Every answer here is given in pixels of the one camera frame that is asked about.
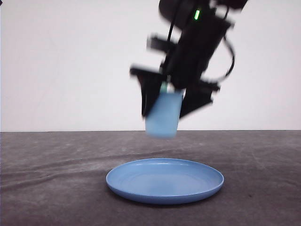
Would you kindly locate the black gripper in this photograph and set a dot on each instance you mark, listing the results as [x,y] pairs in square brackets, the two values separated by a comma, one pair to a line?
[185,61]

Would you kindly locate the mint green plastic spoon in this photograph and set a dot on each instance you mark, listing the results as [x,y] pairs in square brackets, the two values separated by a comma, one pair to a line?
[164,87]

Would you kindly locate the light blue plastic cup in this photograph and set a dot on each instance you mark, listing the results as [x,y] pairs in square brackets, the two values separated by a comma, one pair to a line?
[162,121]

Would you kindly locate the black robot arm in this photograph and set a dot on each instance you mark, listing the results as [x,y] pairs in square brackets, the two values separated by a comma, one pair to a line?
[177,12]

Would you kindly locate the blue plastic plate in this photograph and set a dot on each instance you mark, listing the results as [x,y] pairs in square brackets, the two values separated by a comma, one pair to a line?
[164,181]

